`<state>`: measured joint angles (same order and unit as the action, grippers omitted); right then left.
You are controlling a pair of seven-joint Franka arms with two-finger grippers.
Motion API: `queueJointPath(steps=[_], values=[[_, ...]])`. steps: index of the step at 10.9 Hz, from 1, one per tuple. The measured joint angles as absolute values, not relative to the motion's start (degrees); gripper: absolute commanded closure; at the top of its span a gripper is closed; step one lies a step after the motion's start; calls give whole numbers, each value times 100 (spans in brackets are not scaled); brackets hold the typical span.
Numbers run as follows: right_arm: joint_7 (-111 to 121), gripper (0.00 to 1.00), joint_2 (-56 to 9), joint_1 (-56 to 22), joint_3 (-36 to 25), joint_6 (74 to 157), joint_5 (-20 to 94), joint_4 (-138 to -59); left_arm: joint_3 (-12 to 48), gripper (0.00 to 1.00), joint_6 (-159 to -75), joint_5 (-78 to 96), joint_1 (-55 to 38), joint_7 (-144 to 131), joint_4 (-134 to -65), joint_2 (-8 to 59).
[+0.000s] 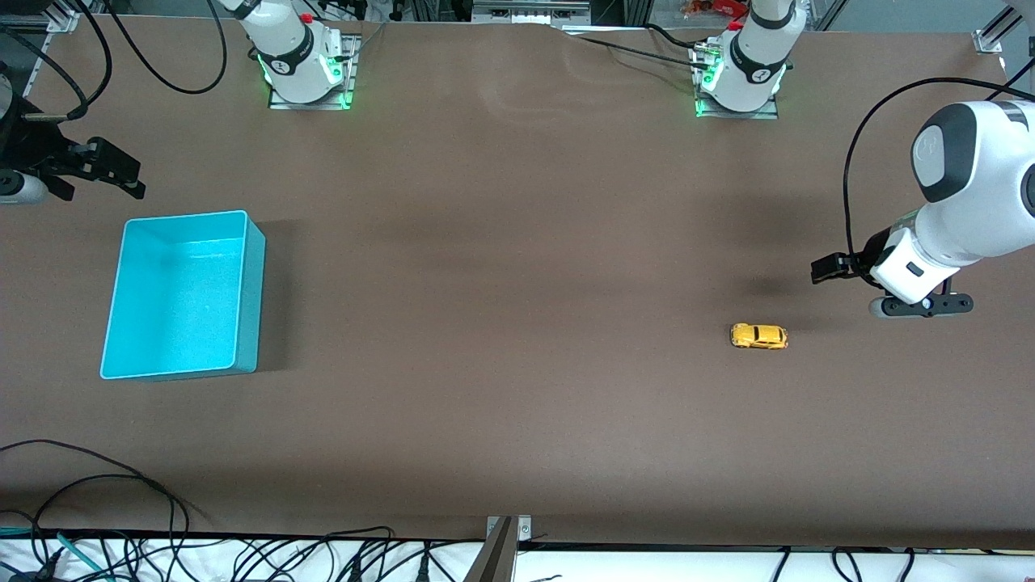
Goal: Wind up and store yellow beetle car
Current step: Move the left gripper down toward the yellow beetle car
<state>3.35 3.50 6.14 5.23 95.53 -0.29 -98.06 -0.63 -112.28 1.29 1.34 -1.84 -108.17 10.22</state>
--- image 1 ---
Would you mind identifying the red orange item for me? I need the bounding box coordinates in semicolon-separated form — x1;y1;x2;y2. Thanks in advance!
682;0;749;19

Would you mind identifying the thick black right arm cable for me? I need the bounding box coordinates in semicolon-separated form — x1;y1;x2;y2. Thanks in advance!
0;0;112;122

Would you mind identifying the teal cable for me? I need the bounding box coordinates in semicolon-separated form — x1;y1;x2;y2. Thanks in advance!
0;525;110;582

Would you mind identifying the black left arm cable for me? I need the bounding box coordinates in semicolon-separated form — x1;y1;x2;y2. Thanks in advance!
843;77;1035;259

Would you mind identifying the short black table cable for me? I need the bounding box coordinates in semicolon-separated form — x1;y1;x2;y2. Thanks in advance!
31;474;179;538

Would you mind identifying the grey metal device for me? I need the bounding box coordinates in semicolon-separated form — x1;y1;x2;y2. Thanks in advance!
471;0;593;25

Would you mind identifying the turquoise plastic bin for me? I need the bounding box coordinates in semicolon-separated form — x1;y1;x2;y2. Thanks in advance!
99;210;267;381

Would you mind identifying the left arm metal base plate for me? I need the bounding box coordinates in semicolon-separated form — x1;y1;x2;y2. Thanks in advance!
693;40;782;120

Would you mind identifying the short aluminium frame profile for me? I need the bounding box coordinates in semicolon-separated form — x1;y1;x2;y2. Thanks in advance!
973;0;1035;56

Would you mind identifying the black left base cable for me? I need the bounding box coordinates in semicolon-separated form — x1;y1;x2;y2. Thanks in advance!
566;23;712;72

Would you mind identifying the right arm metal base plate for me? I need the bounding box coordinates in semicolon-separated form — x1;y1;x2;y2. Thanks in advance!
268;32;358;111

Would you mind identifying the long black table cable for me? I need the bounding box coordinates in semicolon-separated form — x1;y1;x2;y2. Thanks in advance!
0;439;193;538

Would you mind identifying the metal table edge bracket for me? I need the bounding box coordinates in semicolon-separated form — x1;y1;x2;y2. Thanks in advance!
463;515;533;582

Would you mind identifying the yellow beetle toy car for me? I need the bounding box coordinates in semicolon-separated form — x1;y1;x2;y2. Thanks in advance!
730;323;789;351

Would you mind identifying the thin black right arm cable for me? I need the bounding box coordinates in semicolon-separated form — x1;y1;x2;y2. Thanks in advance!
103;0;229;96

